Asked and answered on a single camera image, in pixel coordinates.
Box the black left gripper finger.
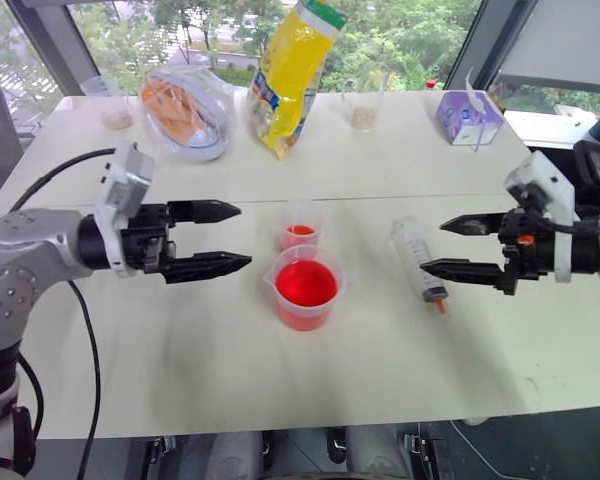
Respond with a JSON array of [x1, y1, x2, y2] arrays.
[[160, 251, 253, 285], [167, 200, 243, 225]]

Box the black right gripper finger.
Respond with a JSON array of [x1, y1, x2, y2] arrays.
[[439, 211, 505, 238], [419, 258, 507, 286]]

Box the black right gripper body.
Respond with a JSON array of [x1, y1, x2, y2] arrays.
[[494, 207, 556, 296]]

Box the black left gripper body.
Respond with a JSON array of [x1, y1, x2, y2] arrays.
[[120, 202, 177, 275]]

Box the clear plastic syringe orange tip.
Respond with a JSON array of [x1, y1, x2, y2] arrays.
[[388, 216, 450, 316]]

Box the small beaker red liquid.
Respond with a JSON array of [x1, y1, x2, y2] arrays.
[[278, 199, 328, 254]]

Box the large beaker red liquid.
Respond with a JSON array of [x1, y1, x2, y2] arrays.
[[263, 244, 357, 332]]

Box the clear measuring cup with grains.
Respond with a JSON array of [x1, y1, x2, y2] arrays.
[[340, 69, 387, 133], [79, 75, 135, 130]]

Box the clear bag with orange contents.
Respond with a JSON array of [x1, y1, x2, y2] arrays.
[[140, 64, 234, 163]]

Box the purple tissue box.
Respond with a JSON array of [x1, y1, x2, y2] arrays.
[[434, 68, 506, 152]]

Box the yellow snack bag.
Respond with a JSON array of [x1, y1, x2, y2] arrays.
[[246, 0, 348, 162]]

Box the grey robot leg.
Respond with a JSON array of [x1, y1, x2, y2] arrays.
[[340, 425, 416, 480]]

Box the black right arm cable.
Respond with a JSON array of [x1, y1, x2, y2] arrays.
[[527, 197, 600, 235]]

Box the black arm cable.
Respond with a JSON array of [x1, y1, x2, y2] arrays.
[[8, 148, 117, 480], [527, 197, 600, 235]]

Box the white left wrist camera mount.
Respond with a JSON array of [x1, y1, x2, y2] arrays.
[[93, 140, 157, 279]]

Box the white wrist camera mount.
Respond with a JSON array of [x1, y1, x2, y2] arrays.
[[503, 150, 581, 285], [93, 140, 157, 279]]

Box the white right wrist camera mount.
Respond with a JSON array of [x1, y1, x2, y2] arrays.
[[503, 150, 581, 285]]

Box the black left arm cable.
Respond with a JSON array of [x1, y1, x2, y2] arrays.
[[8, 148, 117, 480]]

